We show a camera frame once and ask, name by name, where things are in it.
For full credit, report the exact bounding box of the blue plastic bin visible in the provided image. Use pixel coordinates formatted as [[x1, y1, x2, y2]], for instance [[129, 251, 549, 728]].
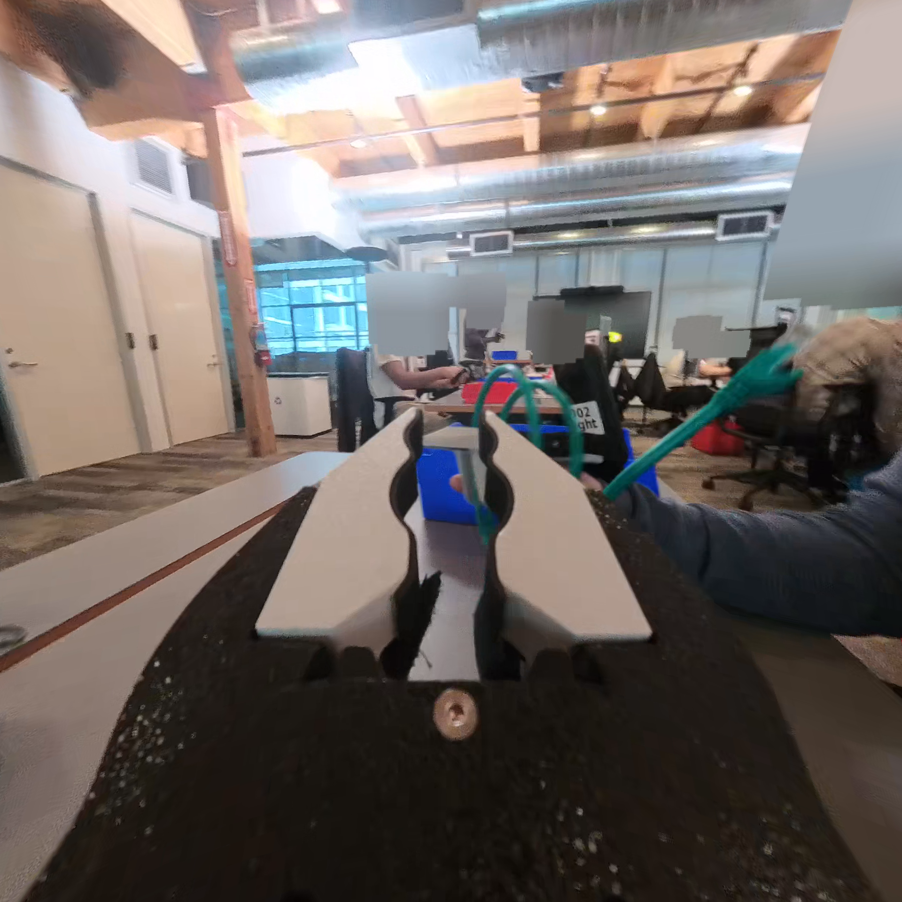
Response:
[[417, 421, 662, 526]]

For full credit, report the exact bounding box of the wall vent grille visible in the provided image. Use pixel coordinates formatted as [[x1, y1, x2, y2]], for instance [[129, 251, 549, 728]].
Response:
[[130, 137, 177, 198]]

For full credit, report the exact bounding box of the silver ventilation duct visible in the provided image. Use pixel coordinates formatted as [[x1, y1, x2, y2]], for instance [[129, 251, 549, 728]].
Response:
[[229, 0, 854, 117], [331, 123, 811, 241]]

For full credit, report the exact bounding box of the person's right forearm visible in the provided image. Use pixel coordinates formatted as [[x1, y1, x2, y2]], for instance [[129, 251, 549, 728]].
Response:
[[620, 451, 902, 638]]

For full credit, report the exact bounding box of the red plastic bin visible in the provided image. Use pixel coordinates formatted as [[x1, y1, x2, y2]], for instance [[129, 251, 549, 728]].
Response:
[[691, 419, 748, 455], [461, 381, 565, 417]]

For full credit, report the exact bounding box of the black wall screen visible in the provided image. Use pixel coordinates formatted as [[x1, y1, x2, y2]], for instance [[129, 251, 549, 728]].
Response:
[[560, 288, 653, 360]]

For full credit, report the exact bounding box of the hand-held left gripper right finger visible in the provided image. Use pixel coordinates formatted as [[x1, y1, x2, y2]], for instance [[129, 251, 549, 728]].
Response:
[[478, 412, 653, 653]]

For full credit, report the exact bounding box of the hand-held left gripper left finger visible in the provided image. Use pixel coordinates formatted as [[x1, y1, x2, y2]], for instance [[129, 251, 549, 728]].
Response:
[[255, 407, 425, 652]]

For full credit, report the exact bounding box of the green network cable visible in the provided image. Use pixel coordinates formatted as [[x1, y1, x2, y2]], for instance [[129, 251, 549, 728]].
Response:
[[471, 343, 804, 547]]

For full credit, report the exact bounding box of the white door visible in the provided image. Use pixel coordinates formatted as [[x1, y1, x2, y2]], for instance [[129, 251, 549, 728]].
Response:
[[127, 208, 233, 448], [0, 158, 142, 480]]

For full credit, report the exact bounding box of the wooden desk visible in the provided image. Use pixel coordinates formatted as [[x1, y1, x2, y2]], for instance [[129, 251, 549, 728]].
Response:
[[416, 396, 565, 424]]

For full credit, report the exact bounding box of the wooden post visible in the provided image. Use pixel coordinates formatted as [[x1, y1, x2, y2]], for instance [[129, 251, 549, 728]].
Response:
[[201, 106, 277, 458]]

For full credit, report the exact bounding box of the black office chair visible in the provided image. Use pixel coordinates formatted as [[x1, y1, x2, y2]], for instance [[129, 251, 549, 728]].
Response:
[[705, 384, 875, 512], [620, 352, 706, 432], [335, 347, 399, 453]]

